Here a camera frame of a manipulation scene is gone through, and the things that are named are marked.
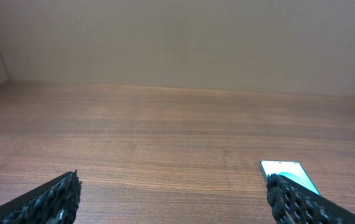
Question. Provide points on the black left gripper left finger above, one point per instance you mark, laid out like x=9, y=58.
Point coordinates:
x=55, y=201

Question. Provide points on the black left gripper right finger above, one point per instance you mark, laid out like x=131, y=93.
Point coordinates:
x=293, y=203

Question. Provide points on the Galaxy S25 smartphone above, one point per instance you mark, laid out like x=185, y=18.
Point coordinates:
x=290, y=169

